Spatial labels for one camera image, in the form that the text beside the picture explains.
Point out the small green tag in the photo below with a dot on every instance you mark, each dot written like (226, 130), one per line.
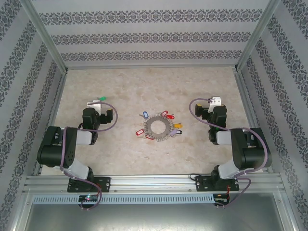
(102, 98)

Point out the yellow tagged key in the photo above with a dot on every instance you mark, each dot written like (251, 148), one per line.
(177, 125)

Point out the black tagged key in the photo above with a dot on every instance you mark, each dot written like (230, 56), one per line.
(179, 132)

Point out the purple tagged key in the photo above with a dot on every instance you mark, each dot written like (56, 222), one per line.
(172, 133)

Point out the blue tagged key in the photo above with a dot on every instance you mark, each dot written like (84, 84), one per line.
(144, 114)

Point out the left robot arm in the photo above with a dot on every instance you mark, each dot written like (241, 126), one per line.
(72, 156)

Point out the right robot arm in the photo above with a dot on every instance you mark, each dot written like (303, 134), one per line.
(250, 154)

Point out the steel sheet panel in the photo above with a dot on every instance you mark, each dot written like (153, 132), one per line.
(154, 219)

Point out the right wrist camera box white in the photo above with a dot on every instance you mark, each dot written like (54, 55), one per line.
(214, 103)

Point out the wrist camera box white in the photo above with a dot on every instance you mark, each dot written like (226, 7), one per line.
(95, 104)
(214, 103)

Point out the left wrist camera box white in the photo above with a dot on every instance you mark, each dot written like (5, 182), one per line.
(95, 104)

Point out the aluminium side rail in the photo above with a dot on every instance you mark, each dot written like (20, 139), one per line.
(59, 96)
(244, 96)

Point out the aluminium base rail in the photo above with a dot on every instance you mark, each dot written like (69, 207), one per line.
(154, 183)

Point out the aluminium frame post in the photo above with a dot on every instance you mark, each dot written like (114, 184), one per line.
(255, 36)
(44, 36)

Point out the aluminium frame beam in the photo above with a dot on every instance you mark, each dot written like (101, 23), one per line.
(20, 211)
(292, 221)

